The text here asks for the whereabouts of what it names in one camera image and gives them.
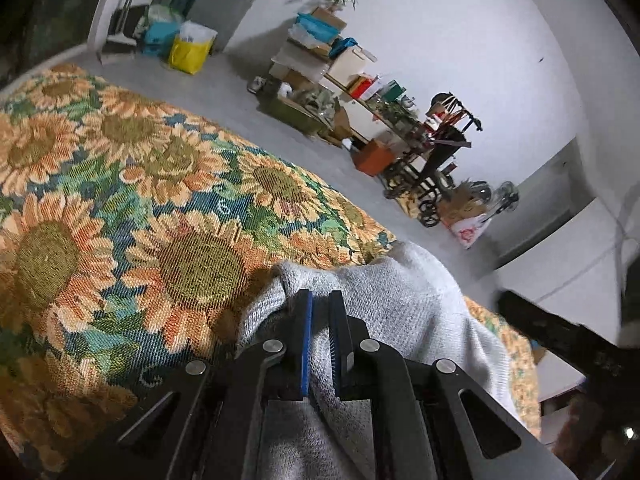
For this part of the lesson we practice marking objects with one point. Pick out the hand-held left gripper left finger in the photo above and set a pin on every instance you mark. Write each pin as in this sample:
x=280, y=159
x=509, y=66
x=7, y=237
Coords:
x=306, y=345

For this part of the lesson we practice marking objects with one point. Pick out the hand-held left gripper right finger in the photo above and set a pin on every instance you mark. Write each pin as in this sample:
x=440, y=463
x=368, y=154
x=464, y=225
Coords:
x=334, y=345

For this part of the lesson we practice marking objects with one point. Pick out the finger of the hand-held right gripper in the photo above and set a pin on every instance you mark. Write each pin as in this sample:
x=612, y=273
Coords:
x=545, y=330

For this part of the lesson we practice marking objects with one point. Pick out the grey knit sweater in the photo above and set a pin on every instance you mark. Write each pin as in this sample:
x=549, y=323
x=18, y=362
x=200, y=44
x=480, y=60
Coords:
x=415, y=305

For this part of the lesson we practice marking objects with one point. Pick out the white red bag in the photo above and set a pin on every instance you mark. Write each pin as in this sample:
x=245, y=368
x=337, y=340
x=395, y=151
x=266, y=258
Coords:
x=470, y=232

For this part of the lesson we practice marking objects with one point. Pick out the electric fan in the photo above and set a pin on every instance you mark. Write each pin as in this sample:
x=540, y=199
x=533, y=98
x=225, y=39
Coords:
x=506, y=200
x=479, y=190

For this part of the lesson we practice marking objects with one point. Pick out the orange box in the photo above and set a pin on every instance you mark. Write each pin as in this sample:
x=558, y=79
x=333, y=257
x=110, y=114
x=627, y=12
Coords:
x=372, y=157

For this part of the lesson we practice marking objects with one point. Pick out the black stroller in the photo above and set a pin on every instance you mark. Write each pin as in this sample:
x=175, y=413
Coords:
x=435, y=160

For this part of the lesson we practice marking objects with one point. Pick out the green crate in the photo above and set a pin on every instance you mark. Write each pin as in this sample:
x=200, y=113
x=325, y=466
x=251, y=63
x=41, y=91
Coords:
x=295, y=112

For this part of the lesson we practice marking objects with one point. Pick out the sunflower print blanket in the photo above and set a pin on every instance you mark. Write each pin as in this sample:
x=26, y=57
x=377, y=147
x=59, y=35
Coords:
x=125, y=185

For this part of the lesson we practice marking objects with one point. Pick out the cardboard box stack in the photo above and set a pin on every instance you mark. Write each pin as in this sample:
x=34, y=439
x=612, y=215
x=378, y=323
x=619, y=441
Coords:
x=320, y=45

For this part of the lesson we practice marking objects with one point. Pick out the yellow bag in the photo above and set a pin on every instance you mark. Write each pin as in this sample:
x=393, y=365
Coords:
x=190, y=55

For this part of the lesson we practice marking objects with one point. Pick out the teal bag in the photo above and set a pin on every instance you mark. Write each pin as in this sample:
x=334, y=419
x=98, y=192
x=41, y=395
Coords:
x=160, y=40

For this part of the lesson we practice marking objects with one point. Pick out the grey cabinet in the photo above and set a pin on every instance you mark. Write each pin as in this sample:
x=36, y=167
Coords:
x=220, y=15

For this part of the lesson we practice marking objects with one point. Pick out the black dustpan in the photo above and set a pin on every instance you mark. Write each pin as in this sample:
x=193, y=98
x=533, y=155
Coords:
x=122, y=30

